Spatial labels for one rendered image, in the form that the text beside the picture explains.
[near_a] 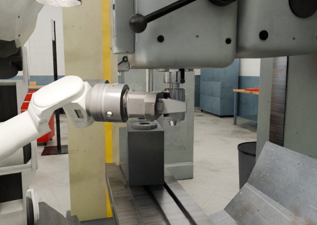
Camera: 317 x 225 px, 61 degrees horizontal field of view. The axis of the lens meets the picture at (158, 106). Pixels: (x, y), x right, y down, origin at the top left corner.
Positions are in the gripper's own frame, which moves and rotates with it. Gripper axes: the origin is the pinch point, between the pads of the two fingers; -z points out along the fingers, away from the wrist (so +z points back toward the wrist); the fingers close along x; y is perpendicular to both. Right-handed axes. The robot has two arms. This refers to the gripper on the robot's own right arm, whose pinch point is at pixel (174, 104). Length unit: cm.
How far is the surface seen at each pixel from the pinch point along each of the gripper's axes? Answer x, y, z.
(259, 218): 13.6, 31.6, -22.3
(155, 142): 26.8, 15.8, 8.6
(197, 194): 221, 123, -4
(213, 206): 197, 123, -20
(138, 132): 25.1, 12.4, 14.0
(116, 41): -7.1, -12.9, 10.7
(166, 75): -1.8, -6.4, 1.6
